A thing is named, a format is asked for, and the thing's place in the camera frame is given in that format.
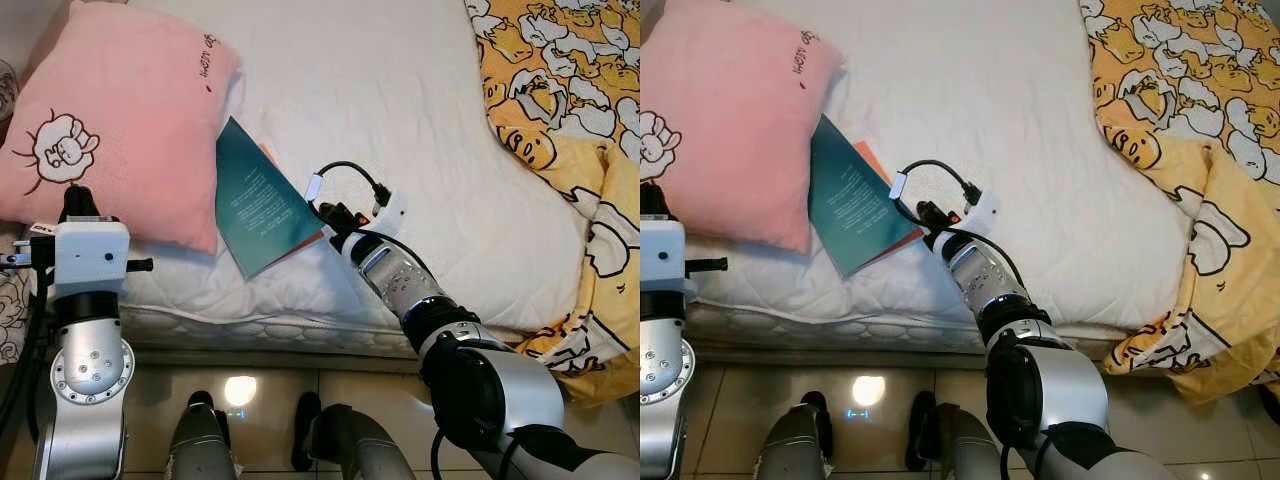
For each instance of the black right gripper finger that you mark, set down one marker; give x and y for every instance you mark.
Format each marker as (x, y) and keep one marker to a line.
(327, 213)
(923, 213)

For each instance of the paperback book with teal back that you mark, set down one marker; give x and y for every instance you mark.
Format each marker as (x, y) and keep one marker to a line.
(850, 200)
(255, 200)

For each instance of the pink cartoon sheep pillow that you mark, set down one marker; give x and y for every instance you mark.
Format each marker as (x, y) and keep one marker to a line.
(740, 120)
(130, 120)

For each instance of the yellow cartoon egg print blanket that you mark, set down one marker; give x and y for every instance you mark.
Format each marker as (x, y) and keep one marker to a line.
(1180, 80)
(560, 80)

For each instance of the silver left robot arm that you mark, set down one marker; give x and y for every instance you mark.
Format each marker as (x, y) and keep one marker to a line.
(665, 370)
(90, 370)

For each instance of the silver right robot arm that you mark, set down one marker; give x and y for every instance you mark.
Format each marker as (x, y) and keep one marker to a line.
(400, 285)
(985, 285)

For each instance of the grey floral patterned fabric cover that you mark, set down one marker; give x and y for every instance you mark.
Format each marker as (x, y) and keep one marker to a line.
(10, 300)

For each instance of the white quilted mattress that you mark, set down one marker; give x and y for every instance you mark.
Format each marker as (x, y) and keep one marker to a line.
(400, 100)
(1000, 100)

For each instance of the grey left robot leg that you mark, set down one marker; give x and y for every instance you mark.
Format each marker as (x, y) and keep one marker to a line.
(800, 445)
(200, 445)

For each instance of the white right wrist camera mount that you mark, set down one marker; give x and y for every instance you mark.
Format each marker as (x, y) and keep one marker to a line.
(983, 212)
(392, 212)

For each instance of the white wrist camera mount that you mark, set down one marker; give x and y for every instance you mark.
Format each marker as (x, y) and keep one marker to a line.
(660, 255)
(392, 212)
(90, 255)
(983, 212)

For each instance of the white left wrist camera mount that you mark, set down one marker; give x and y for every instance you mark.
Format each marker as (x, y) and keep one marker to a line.
(90, 255)
(660, 255)

